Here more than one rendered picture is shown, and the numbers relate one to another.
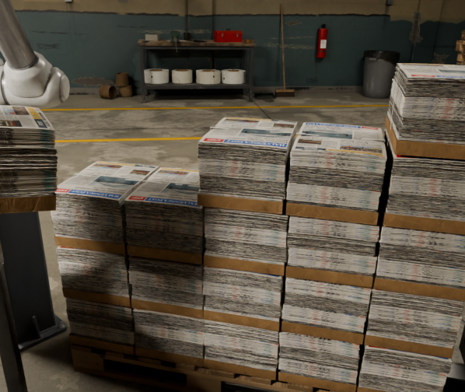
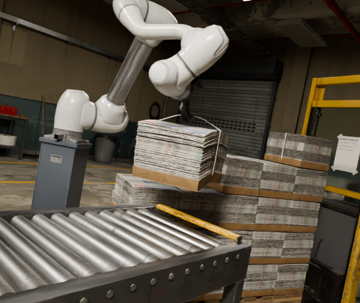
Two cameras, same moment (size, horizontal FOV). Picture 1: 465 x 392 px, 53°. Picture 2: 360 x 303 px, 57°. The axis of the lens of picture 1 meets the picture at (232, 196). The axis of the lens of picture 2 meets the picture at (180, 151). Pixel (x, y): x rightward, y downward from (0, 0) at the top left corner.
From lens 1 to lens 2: 166 cm
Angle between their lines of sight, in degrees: 43
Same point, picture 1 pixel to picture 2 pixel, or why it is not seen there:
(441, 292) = (308, 229)
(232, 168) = (240, 172)
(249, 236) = (241, 208)
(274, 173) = (257, 174)
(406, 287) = (298, 229)
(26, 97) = (110, 124)
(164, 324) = not seen: hidden behind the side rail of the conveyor
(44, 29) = not seen: outside the picture
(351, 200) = (284, 187)
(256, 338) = not seen: hidden behind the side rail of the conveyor
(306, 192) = (268, 184)
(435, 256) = (307, 213)
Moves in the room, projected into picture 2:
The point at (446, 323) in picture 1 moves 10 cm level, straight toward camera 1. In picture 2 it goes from (309, 244) to (316, 249)
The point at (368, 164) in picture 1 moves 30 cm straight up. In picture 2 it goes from (291, 171) to (300, 127)
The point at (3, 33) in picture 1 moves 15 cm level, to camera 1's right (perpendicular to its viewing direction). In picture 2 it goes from (132, 82) to (155, 88)
